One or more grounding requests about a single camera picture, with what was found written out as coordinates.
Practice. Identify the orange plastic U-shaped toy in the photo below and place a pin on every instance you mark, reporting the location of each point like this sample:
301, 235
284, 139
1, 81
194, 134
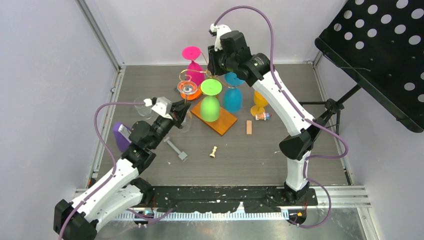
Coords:
193, 96

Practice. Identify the white chess piece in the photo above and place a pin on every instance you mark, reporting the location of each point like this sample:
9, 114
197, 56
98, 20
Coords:
213, 153

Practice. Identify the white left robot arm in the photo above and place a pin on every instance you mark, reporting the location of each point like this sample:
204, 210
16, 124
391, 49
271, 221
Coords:
121, 188

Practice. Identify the black music stand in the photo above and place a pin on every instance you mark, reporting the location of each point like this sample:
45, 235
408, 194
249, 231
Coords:
380, 45

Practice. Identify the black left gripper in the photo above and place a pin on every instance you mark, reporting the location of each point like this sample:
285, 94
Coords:
178, 112

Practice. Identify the blue plastic wine glass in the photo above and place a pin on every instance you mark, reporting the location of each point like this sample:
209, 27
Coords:
233, 98

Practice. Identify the clear glass tumbler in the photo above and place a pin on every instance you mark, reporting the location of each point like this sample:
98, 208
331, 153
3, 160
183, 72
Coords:
144, 111

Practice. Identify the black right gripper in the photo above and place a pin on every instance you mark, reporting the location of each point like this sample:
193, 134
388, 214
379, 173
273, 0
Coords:
212, 55

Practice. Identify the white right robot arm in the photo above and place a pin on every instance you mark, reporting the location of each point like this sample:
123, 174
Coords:
230, 53

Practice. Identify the gold rack with wooden base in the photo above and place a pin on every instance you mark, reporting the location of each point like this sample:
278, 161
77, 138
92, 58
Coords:
225, 120

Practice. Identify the green plastic wine glass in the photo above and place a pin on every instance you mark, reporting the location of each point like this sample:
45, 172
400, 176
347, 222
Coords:
210, 105

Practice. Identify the yellow plastic wine glass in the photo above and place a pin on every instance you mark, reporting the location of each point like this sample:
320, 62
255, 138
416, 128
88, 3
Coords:
259, 104

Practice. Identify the clear stemmed wine glass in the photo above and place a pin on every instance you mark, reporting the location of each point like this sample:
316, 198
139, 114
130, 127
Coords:
187, 88

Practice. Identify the pink plastic wine glass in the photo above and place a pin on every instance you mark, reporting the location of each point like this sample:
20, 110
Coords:
195, 72

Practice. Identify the grey metal T-shaped part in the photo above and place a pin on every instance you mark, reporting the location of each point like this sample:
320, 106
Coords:
181, 154

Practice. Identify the small wooden block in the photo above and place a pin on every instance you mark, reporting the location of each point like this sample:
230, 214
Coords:
249, 127

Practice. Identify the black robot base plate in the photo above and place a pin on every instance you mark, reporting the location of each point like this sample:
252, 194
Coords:
226, 199

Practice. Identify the small colourful toy figure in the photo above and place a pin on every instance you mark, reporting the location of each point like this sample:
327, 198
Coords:
264, 116

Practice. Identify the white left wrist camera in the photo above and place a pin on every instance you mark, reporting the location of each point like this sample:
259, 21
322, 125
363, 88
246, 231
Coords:
160, 105

